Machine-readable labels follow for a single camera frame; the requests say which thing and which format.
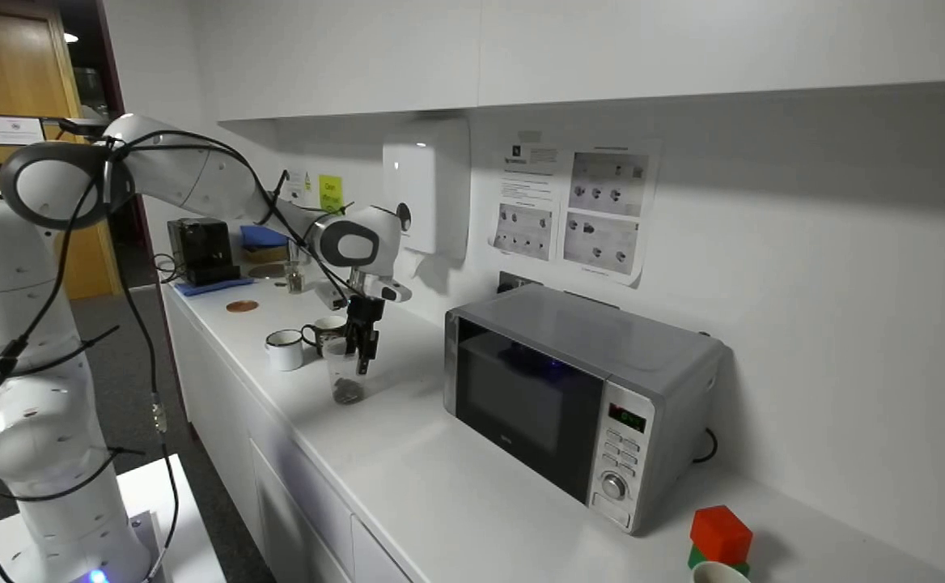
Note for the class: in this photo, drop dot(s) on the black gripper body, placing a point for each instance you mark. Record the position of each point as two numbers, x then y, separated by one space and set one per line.
368 312

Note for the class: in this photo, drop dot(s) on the colourless plastic cup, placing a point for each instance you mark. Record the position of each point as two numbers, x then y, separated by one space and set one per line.
338 374

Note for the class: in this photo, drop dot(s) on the brown coins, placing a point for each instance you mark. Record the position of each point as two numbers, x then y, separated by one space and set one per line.
346 394

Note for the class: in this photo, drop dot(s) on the white robot base table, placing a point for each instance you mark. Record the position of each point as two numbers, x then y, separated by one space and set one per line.
187 528

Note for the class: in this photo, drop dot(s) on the small white cup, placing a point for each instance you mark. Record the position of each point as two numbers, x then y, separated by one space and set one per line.
716 573

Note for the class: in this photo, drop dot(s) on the white enamel mug dark rim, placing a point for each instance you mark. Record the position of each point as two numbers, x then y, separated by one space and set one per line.
284 348

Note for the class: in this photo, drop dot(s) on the grey tall container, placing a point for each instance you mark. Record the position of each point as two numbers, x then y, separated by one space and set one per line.
295 275

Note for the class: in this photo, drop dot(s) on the brown box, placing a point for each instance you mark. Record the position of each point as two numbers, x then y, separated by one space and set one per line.
263 262

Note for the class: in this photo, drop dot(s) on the blue box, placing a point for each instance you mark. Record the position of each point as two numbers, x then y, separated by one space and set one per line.
263 238

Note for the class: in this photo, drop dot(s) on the white paper towel dispenser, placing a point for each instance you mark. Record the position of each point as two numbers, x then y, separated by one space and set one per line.
428 181

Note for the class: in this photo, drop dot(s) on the white lower cabinet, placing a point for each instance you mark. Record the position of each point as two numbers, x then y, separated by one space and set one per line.
226 414

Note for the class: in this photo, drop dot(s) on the white cabinet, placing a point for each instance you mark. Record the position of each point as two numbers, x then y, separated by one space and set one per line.
226 414
602 44

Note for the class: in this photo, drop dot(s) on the blue mat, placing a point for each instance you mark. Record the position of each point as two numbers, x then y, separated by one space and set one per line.
214 286

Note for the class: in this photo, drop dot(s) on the black coffee machine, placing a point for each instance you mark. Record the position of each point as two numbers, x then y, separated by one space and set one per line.
201 249

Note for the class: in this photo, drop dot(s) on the silver microwave oven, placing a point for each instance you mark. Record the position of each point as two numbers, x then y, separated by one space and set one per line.
558 399

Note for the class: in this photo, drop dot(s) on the white sheet with logo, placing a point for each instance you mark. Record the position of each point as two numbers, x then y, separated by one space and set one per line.
529 194

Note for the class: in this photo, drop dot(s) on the white sheet with photos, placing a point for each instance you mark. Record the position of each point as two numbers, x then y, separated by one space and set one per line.
607 215

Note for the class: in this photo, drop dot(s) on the white upper cabinet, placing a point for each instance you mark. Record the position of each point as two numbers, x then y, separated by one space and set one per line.
602 44

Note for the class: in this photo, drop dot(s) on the green block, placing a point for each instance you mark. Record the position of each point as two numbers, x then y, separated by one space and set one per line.
696 557

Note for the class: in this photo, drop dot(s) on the red block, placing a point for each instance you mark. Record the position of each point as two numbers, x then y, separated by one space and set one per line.
723 531

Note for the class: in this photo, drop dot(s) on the white door sign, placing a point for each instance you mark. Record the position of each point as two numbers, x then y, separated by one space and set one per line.
14 131

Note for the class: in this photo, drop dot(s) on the wooden door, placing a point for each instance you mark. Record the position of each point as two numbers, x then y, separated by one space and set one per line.
7 66

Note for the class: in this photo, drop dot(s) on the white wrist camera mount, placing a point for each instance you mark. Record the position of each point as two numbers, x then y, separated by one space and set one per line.
390 293

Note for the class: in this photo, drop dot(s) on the green wall poster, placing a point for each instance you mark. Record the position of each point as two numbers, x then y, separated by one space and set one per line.
332 191

